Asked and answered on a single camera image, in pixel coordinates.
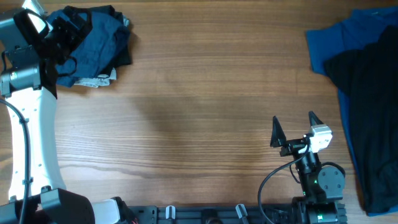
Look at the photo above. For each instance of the black folded garment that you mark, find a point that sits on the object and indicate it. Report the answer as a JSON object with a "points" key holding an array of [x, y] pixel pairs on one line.
{"points": [[110, 37]]}

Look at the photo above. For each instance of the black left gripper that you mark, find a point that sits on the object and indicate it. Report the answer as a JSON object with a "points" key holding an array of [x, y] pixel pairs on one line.
{"points": [[74, 37]]}

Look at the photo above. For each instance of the black t-shirt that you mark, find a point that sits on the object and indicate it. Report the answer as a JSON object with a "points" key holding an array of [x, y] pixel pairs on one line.
{"points": [[369, 78]]}

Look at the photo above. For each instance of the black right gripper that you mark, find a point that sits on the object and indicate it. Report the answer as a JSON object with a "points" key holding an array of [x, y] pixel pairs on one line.
{"points": [[279, 139]]}

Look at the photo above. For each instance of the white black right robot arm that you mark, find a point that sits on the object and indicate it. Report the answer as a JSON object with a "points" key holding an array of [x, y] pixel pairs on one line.
{"points": [[322, 183]]}

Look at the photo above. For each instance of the grey folded garment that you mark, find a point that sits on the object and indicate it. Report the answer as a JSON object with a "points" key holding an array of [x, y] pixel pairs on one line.
{"points": [[96, 81]]}

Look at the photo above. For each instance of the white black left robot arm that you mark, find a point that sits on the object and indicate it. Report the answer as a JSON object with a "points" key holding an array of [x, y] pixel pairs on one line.
{"points": [[33, 48]]}

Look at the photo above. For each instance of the blue t-shirt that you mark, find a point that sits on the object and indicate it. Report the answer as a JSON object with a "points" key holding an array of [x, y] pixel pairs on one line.
{"points": [[363, 27]]}

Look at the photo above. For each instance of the blue denim shorts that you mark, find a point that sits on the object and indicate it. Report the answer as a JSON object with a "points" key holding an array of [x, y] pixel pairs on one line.
{"points": [[99, 49]]}

